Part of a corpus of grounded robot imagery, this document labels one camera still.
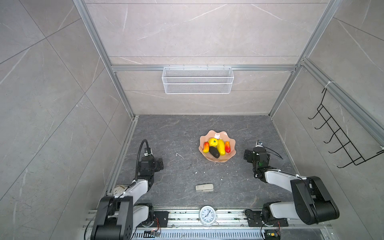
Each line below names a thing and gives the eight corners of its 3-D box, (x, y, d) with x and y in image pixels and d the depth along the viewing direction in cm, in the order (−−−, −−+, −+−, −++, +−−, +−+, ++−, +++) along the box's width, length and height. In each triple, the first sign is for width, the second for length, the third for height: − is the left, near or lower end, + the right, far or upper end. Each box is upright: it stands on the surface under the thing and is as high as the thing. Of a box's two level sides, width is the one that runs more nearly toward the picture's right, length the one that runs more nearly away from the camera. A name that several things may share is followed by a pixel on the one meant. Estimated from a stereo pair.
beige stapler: (195, 191, 84) (195, 189, 81) (195, 185, 86) (195, 183, 83) (213, 191, 84) (213, 189, 81) (212, 185, 86) (213, 183, 83)
